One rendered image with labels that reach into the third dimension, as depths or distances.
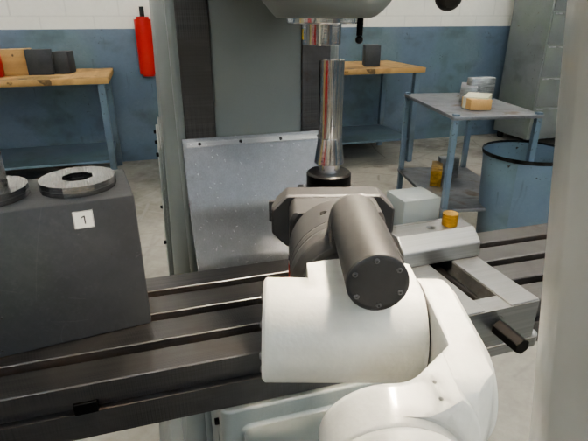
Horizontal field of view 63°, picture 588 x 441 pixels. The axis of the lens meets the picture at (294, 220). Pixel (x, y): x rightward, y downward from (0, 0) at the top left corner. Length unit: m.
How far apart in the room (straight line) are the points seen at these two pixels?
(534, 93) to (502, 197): 2.96
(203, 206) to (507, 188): 2.07
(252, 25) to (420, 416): 0.84
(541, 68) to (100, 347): 5.30
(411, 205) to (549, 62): 5.02
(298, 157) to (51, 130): 4.09
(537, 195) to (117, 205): 2.43
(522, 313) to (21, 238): 0.60
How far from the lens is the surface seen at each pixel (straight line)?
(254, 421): 0.68
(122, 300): 0.67
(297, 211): 0.42
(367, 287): 0.26
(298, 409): 0.69
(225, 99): 0.98
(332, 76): 0.47
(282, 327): 0.28
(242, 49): 0.98
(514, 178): 2.76
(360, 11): 0.56
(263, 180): 0.98
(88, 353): 0.67
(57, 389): 0.63
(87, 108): 4.87
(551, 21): 5.62
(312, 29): 0.60
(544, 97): 5.73
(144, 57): 4.65
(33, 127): 4.98
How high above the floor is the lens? 1.31
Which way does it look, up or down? 23 degrees down
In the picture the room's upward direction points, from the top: straight up
